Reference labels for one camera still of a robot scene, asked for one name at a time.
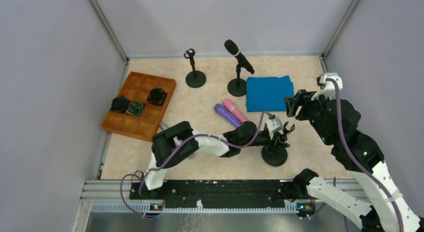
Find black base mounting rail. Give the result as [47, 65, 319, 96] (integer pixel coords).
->
[129, 179, 311, 209]

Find blue folded cloth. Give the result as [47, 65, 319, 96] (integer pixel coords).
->
[246, 75, 294, 112]

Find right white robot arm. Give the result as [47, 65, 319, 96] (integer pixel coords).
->
[284, 89, 424, 232]

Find brown wooden compartment tray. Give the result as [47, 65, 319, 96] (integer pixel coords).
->
[100, 71, 177, 142]

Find silver grey microphone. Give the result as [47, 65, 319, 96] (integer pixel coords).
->
[159, 122, 169, 131]

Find green black bundle in tray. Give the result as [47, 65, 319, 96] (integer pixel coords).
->
[125, 101, 145, 117]

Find black mic stand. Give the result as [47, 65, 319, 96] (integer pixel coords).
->
[227, 64, 247, 97]
[261, 122, 295, 167]
[183, 48, 207, 88]

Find black microphone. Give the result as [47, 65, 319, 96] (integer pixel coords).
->
[224, 39, 255, 75]

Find purple microphone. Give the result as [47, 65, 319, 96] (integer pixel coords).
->
[213, 103, 242, 128]

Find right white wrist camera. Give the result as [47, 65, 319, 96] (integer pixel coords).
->
[311, 72, 343, 101]

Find pink microphone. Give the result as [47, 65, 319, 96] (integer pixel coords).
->
[222, 98, 249, 123]

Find black bundle upper tray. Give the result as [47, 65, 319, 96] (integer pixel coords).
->
[146, 88, 168, 106]

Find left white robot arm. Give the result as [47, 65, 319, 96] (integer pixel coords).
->
[138, 117, 295, 194]

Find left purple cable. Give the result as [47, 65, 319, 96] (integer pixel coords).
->
[119, 111, 276, 219]

